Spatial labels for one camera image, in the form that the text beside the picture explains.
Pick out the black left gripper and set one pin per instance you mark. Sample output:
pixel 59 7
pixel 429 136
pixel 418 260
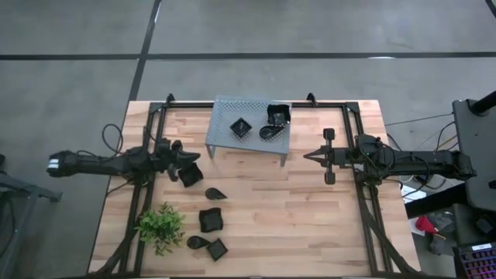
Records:
pixel 172 145

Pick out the backlit keyboard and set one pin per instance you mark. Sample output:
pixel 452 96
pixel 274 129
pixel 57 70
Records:
pixel 478 265

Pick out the grey perforated metal shelf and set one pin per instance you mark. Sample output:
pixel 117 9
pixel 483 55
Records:
pixel 224 112

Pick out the black cart base bar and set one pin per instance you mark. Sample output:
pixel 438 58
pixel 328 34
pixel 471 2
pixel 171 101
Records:
pixel 434 201

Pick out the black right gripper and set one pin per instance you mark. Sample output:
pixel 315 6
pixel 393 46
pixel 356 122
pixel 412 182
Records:
pixel 329 174

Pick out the grey metal stand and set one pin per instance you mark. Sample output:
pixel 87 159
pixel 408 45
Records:
pixel 23 190

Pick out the black pole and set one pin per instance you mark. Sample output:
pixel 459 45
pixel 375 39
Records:
pixel 486 102

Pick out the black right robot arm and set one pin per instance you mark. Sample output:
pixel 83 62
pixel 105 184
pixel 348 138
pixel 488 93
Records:
pixel 426 159

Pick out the red cloth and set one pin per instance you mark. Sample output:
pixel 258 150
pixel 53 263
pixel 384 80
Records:
pixel 425 224

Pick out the black teardrop plate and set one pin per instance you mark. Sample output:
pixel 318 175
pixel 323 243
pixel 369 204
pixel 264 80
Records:
pixel 197 242
pixel 267 133
pixel 214 193

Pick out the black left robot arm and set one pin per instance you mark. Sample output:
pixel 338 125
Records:
pixel 97 164

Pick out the black aluminium table frame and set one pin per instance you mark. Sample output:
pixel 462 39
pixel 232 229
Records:
pixel 186 104

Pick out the small black square plate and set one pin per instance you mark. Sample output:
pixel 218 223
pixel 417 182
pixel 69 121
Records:
pixel 240 127
pixel 218 250

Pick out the green plant in white pot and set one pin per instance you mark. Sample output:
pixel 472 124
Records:
pixel 162 226

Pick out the white paper sheet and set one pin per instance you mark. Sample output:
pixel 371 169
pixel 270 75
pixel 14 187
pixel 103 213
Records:
pixel 410 192

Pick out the large black wavy square plate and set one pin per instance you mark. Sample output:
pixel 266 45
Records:
pixel 278 114
pixel 211 220
pixel 191 176

